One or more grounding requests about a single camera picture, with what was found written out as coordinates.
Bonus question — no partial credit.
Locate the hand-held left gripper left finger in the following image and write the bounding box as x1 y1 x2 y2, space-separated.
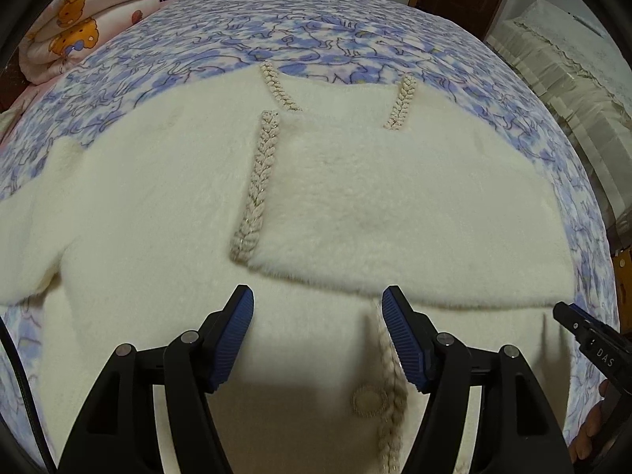
58 284 256 474

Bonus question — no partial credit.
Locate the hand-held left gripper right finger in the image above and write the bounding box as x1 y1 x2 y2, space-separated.
381 285 576 474

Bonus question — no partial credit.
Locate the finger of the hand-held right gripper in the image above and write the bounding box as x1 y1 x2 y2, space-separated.
552 301 599 351

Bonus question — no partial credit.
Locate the white fluffy coat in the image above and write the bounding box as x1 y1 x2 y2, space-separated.
0 61 584 474

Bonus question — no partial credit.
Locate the person's right hand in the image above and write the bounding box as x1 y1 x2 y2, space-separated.
568 379 611 463

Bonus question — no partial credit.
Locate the blue cat print blanket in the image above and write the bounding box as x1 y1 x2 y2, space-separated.
0 0 621 474

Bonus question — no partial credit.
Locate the pink bed sheet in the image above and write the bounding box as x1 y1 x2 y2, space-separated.
0 79 36 135

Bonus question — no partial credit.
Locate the folded bear print quilt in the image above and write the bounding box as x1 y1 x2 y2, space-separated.
19 0 160 85

